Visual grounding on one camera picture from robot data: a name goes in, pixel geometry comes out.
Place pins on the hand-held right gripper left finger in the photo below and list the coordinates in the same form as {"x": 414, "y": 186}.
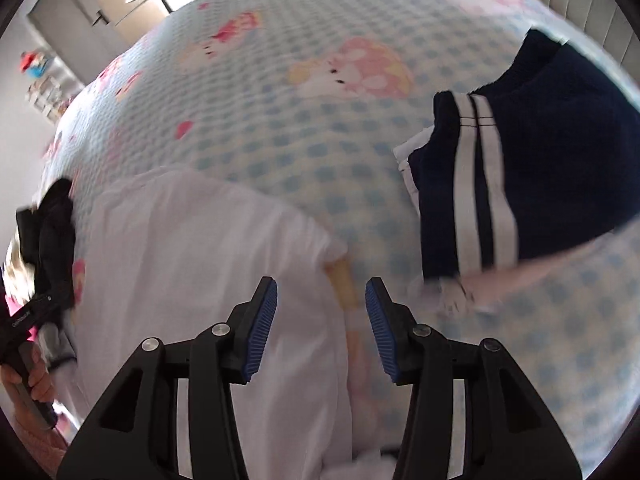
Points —
{"x": 260, "y": 330}

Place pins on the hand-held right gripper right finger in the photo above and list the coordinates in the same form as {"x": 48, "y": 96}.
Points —
{"x": 380, "y": 330}

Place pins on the white t-shirt navy trim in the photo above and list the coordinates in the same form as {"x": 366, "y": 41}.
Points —
{"x": 200, "y": 270}

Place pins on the person's left forearm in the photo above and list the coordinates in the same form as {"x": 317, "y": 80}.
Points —
{"x": 25, "y": 440}

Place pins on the folded pale clothes stack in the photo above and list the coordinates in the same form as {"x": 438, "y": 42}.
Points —
{"x": 460, "y": 295}

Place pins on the person's left hand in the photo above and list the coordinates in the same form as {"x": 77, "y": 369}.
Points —
{"x": 40, "y": 380}

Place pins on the pink garment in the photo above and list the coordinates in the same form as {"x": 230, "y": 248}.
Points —
{"x": 27, "y": 334}

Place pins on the black jacket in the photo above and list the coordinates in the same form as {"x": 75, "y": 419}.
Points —
{"x": 50, "y": 240}

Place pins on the checkered cartoon cat blanket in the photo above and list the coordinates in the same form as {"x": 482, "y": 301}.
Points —
{"x": 280, "y": 125}

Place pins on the white shelf rack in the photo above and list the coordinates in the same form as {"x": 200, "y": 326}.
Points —
{"x": 50, "y": 95}

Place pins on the navy sweater with white stripes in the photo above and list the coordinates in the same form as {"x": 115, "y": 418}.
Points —
{"x": 550, "y": 160}

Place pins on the grey door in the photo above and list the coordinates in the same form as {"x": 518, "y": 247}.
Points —
{"x": 65, "y": 25}

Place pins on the grey-green padded headboard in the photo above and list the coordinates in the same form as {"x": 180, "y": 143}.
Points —
{"x": 590, "y": 5}

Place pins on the red blue wall plush toy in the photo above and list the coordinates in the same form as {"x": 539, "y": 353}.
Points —
{"x": 32, "y": 65}

